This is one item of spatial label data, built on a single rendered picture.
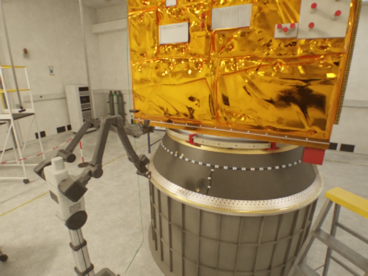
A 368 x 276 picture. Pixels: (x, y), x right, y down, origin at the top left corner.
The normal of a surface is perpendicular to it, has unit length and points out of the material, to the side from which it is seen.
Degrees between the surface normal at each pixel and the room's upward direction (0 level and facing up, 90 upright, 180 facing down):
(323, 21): 90
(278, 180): 62
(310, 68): 80
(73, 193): 90
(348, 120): 90
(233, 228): 90
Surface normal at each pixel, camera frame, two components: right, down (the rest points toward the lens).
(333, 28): -0.47, 0.26
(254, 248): 0.04, 0.29
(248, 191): -0.04, -0.18
